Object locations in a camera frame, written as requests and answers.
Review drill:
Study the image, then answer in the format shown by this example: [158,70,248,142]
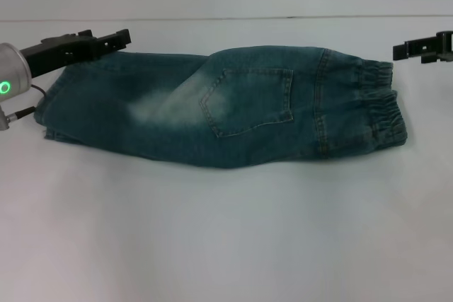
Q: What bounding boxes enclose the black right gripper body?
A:
[419,30,453,64]

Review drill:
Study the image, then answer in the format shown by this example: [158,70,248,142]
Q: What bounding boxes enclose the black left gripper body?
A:
[20,29,99,77]

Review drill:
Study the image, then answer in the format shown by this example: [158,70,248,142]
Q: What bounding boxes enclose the blue denim shorts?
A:
[33,44,408,172]

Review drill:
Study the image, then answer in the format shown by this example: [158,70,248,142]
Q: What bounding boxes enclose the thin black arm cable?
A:
[6,84,49,120]

